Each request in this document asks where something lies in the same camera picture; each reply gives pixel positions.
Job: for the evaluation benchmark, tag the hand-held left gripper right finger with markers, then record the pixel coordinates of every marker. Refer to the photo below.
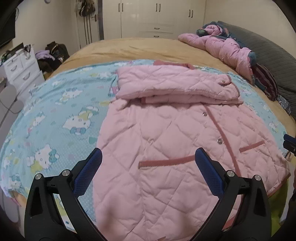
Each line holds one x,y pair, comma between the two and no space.
209,173

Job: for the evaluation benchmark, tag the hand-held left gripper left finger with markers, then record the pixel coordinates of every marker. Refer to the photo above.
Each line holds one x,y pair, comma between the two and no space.
89,171

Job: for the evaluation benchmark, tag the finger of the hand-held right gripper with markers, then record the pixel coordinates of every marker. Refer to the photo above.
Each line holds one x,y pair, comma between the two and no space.
291,144

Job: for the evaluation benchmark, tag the pink quilted jacket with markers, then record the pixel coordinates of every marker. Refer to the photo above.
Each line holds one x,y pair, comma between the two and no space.
161,129

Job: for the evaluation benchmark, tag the purple clothes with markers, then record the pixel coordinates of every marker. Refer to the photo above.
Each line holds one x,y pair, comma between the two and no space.
44,55

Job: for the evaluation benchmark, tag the dark floral cloth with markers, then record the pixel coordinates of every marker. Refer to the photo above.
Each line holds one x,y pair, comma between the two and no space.
284,104

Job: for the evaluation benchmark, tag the yellow green cloth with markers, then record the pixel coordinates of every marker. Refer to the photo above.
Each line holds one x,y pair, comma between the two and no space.
277,208

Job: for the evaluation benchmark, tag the striped pillow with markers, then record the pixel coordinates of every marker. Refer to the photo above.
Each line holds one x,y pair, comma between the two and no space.
266,81

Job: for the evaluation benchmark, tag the light blue cartoon printed blanket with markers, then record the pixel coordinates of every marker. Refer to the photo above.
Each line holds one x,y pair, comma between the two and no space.
57,104

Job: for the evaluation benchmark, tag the grey quilted headboard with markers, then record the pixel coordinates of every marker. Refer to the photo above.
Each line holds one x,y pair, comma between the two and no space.
272,51

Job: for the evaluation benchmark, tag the crumpled pink duvet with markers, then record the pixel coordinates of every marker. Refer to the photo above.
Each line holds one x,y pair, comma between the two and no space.
222,46

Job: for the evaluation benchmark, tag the black bag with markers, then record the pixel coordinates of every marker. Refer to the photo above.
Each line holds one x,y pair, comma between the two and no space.
57,52

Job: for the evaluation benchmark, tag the white drawer cabinet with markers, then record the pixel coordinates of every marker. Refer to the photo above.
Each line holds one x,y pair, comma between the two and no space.
20,67

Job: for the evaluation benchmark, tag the bed with tan sheet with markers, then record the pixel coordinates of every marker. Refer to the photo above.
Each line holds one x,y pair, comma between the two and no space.
138,48

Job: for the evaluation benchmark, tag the white room door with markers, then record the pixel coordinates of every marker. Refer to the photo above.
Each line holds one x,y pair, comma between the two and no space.
92,30

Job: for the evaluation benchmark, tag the hanging bags on door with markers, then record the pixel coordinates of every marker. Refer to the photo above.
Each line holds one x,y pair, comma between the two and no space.
85,8

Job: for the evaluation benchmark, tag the white wardrobe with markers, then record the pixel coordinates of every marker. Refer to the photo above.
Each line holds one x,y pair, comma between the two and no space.
148,18

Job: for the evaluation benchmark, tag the black flat television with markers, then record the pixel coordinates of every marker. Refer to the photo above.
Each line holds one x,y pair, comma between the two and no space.
7,27

